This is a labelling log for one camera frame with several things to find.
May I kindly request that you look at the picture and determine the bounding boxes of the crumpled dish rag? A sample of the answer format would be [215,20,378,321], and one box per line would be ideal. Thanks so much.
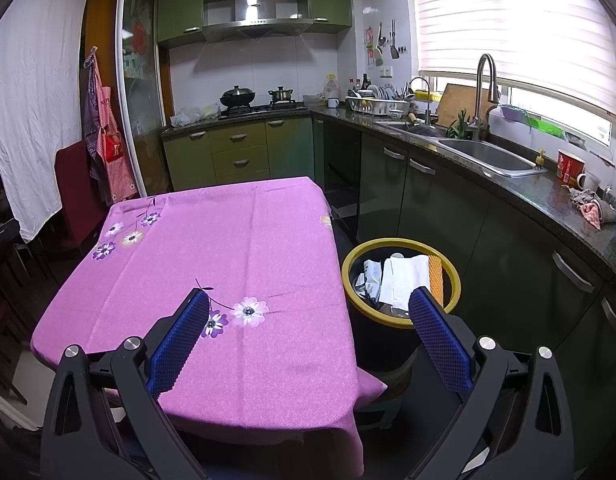
[568,187,616,231]

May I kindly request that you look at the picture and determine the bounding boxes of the green upper kitchen cabinets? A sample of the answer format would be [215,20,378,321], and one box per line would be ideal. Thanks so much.
[157,0,353,46]

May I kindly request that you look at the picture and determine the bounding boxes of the black gas stove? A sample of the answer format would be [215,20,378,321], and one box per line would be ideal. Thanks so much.
[219,101,306,116]

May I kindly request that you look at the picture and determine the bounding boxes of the black yellow-rimmed trash bin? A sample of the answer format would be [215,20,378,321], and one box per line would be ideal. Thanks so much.
[340,239,461,386]

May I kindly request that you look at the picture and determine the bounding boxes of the dark red chair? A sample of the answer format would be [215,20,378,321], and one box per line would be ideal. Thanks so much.
[55,140,111,256]

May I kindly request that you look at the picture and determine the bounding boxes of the small steel faucet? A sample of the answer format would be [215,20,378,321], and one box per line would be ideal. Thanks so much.
[407,76,433,126]

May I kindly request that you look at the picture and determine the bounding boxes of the dark green lower cabinets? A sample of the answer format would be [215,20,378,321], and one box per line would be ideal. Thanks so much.
[313,116,616,480]

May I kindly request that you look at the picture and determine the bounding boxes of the wooden cutting board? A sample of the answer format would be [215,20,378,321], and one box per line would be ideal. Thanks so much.
[435,83,494,133]

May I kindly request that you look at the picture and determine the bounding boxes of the pink floral tablecloth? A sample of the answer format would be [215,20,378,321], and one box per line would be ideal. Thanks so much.
[30,177,389,478]

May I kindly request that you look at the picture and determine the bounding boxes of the glass sliding door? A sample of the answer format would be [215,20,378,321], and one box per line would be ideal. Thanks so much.
[115,0,171,196]

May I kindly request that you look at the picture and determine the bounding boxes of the dish rack with dishes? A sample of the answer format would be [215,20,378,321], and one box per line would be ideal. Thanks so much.
[345,85,411,116]

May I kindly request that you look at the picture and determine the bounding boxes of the steel kitchen sink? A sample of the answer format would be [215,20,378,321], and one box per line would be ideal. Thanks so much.
[388,120,549,178]

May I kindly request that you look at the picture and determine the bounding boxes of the green plastic tray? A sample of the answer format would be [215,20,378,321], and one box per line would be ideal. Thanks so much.
[525,115,564,136]

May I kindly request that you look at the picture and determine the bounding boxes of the green plant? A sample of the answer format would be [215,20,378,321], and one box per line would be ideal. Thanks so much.
[445,110,471,140]

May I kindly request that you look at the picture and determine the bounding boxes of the white tissue paper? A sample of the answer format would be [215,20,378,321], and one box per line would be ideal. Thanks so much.
[379,255,431,311]

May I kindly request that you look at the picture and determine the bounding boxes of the white curtain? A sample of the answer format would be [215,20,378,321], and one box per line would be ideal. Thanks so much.
[0,0,89,243]

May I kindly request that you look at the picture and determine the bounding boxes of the light green lower cabinets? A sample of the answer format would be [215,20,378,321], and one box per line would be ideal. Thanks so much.
[162,117,315,192]

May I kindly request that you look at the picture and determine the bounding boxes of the pink checked apron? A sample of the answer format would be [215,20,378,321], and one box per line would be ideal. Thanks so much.
[80,47,139,206]

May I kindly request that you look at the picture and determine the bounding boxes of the plastic bags on counter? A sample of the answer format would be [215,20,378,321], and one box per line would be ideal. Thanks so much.
[170,105,221,128]

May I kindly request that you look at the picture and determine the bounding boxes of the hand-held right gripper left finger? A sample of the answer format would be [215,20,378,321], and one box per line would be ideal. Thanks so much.
[40,287,211,480]

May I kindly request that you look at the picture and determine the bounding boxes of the white window blind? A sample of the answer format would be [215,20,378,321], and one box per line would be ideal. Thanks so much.
[410,0,616,116]

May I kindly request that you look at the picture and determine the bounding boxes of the hanging kitchen utensils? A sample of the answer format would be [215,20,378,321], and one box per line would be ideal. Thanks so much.
[363,20,406,68]

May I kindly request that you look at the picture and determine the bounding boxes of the orange foam net sleeve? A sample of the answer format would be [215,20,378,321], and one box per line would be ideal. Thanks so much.
[428,255,445,308]

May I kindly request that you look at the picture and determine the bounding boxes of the black wok with lid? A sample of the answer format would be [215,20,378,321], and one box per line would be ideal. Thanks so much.
[220,86,256,108]

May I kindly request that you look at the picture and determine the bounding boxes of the tall steel faucet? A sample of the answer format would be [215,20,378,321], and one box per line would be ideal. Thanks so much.
[470,53,500,141]

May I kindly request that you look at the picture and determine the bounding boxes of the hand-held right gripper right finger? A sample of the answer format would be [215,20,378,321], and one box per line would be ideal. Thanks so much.
[409,287,576,480]

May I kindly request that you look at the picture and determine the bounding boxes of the steel range hood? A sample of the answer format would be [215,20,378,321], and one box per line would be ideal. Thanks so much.
[203,0,315,43]

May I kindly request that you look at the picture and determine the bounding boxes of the red mug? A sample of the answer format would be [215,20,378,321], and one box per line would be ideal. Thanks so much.
[557,149,588,190]

